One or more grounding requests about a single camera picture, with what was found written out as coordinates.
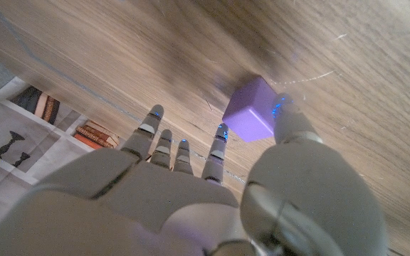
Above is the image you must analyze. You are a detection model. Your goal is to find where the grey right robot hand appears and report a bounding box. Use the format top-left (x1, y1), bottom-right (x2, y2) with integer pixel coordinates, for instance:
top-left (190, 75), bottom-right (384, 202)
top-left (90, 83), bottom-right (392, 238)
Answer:
top-left (0, 92), bottom-right (387, 256)

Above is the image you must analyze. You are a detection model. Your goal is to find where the purple magnetic cube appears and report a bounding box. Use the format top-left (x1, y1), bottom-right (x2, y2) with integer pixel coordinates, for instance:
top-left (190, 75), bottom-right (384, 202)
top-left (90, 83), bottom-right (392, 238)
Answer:
top-left (221, 75), bottom-right (280, 143)

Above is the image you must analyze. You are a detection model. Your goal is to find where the printed bookshelf backdrop cloth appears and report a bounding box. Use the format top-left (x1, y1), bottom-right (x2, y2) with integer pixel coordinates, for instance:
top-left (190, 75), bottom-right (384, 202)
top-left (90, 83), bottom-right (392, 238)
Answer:
top-left (0, 76), bottom-right (122, 246)

